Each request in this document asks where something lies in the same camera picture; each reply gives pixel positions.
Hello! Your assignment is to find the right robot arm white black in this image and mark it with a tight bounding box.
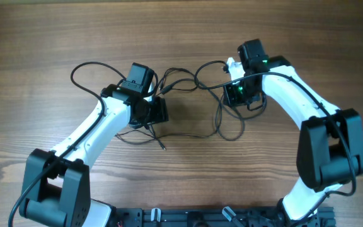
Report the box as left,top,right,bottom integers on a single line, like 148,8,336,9
223,39,363,226

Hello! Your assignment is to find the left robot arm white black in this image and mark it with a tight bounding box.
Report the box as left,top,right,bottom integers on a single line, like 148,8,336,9
8,63,168,226

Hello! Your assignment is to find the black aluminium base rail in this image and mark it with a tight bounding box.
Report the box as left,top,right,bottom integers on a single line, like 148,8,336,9
107,207,337,227

